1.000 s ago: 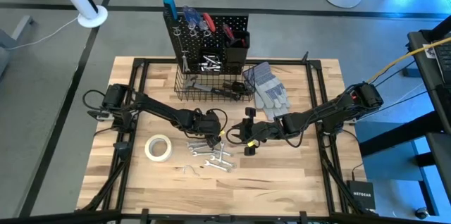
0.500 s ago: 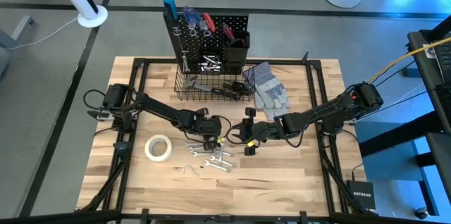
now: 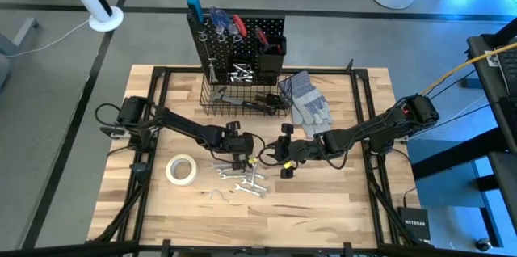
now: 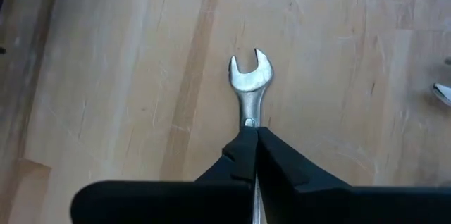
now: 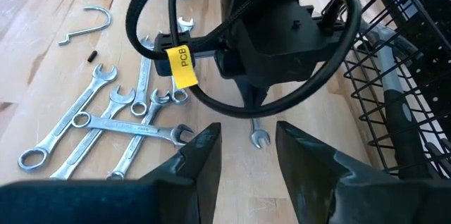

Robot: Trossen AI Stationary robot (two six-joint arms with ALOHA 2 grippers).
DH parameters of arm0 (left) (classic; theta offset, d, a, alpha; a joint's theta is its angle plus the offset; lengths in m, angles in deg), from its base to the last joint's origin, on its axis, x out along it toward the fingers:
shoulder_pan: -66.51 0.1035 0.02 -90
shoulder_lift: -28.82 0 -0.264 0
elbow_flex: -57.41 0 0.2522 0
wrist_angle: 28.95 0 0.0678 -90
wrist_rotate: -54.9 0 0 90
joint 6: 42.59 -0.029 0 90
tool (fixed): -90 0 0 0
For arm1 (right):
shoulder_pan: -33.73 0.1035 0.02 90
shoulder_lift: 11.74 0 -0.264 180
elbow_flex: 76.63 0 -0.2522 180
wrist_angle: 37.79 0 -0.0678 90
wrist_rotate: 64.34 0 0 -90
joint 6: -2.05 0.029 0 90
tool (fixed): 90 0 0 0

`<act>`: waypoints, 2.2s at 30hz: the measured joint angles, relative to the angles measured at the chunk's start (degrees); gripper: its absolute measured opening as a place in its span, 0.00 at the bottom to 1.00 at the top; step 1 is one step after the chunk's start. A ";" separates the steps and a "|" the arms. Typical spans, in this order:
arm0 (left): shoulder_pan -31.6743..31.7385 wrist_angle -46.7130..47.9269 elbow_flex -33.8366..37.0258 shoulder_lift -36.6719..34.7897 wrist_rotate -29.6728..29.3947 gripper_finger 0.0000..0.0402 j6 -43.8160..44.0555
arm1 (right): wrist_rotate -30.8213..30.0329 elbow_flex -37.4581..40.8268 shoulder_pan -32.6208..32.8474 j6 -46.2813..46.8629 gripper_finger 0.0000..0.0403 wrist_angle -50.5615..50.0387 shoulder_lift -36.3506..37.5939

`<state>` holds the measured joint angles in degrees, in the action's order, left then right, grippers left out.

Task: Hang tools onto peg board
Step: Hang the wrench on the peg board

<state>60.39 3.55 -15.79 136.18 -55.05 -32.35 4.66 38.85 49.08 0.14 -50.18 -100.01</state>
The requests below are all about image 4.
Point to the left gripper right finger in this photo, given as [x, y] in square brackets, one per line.
[334, 206]

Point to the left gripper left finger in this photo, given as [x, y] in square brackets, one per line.
[176, 203]

